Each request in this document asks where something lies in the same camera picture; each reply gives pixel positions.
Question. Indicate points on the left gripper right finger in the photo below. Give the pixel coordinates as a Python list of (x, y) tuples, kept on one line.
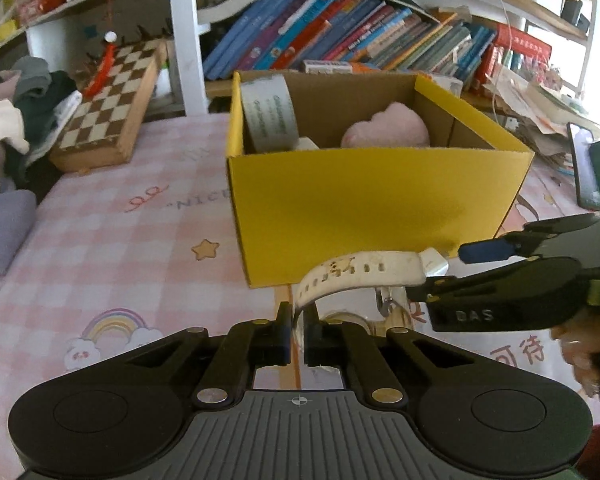
[(350, 349)]

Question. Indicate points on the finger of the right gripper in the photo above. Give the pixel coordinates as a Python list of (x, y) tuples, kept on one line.
[(576, 237), (523, 280)]

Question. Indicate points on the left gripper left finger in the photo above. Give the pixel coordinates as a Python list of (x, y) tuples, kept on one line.
[(247, 347)]

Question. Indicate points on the cream wrist watch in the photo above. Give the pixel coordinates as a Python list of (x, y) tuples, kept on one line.
[(387, 273)]

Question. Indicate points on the clear printed tape roll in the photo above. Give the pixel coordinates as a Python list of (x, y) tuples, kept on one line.
[(269, 112)]

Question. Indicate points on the person's right hand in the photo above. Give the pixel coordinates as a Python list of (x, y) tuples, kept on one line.
[(579, 340)]

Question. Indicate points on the black smartphone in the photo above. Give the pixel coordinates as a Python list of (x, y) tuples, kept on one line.
[(587, 193)]

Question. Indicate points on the pile of papers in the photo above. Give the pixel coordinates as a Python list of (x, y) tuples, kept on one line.
[(543, 116)]

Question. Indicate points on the pink plush toy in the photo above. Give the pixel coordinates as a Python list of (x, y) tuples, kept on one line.
[(398, 126)]

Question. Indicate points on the yellow cardboard box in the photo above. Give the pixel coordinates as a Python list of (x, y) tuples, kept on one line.
[(297, 209)]

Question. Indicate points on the wooden chess board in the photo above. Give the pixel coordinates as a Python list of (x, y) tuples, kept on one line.
[(104, 129)]

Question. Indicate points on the row of books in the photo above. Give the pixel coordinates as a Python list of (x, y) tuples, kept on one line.
[(368, 35)]

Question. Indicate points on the red hanging ornament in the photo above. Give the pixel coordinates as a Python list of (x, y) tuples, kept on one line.
[(100, 67)]

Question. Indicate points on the pile of clothes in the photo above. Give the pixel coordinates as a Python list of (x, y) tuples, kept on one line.
[(35, 104)]

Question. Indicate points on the white shelf post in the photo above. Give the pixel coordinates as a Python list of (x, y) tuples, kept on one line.
[(188, 56)]

